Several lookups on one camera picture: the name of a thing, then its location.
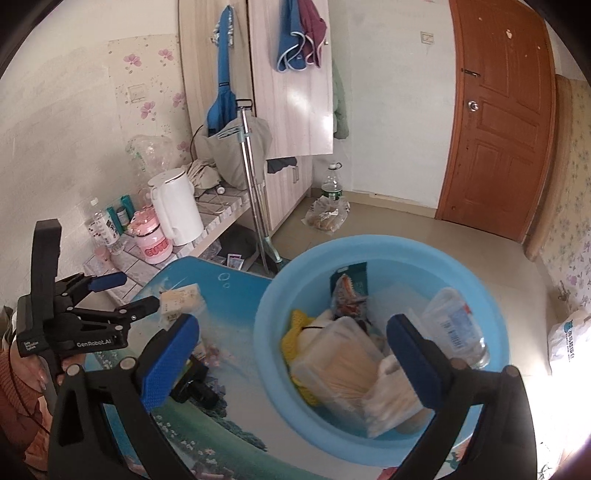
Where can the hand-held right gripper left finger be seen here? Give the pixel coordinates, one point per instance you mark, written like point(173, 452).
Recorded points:
point(168, 364)

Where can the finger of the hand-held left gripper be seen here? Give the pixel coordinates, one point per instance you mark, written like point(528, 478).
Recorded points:
point(138, 308)
point(106, 280)

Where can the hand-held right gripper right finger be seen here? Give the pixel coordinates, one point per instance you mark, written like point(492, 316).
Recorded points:
point(413, 364)

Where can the bag of cotton swabs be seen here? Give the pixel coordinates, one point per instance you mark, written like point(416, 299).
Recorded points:
point(392, 401)

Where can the small bag of tan sticks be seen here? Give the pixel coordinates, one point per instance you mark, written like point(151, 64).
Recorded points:
point(182, 300)

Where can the clear labelled plastic bottle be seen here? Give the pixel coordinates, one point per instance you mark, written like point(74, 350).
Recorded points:
point(455, 330)

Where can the translucent plastic box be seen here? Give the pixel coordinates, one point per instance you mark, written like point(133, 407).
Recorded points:
point(332, 364)

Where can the green snack packet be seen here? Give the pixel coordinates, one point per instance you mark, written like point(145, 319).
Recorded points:
point(351, 290)

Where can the white plush rabbit toy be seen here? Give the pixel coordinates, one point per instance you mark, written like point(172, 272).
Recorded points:
point(300, 332)

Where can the blue plastic basin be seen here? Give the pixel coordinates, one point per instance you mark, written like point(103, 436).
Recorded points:
point(277, 295)

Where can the person's left forearm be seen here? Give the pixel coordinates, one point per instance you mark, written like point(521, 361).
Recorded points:
point(16, 392)

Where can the scenic printed desktop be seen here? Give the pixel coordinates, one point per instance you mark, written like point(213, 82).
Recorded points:
point(240, 295)

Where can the person's left hand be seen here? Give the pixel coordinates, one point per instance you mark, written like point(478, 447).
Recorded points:
point(44, 369)

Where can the small bottle black label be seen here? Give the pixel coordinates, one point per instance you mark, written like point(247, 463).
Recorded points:
point(105, 226)

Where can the pink jar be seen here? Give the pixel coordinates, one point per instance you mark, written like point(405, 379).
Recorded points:
point(150, 240)

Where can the teal cosmetic tube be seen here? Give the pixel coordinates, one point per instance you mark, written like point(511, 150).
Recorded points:
point(113, 218)

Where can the white electric kettle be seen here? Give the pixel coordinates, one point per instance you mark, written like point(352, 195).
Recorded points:
point(178, 212)

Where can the crumpled clear plastic bag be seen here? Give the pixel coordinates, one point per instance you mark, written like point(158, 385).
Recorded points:
point(147, 157)

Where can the tiled shelf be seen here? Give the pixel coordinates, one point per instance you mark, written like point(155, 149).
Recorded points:
point(221, 207)

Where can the beige crumpled cloth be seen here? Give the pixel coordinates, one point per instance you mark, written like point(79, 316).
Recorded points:
point(203, 173)

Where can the white printed sack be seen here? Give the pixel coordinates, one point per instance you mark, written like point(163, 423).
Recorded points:
point(568, 341)

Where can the metal crutch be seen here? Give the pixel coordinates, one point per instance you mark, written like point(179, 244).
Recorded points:
point(251, 184)

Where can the clear bag of bread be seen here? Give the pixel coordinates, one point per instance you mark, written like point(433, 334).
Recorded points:
point(328, 217)

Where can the grey tote bag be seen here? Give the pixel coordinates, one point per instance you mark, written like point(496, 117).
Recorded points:
point(235, 157)

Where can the large clear water bottle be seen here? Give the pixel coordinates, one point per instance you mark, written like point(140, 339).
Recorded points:
point(330, 184)

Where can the dark blue cloth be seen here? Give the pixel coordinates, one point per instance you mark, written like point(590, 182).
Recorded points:
point(281, 165)

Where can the blue folded umbrella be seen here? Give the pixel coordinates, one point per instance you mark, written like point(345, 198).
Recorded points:
point(224, 83)

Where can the brown wooden door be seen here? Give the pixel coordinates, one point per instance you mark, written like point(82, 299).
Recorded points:
point(498, 138)

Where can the light wooden wardrobe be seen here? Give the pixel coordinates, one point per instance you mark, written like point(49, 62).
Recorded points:
point(286, 115)

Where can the leaning mattress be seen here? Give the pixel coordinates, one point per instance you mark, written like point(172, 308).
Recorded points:
point(549, 161)

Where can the green jacket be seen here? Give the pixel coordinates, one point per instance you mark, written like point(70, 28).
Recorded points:
point(340, 110)

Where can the blue towel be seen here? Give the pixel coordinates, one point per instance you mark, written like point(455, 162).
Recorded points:
point(288, 41)

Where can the maroon cloth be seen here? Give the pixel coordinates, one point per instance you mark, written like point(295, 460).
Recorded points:
point(311, 23)

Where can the white wall switch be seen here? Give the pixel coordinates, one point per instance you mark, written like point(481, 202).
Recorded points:
point(427, 38)
point(136, 92)

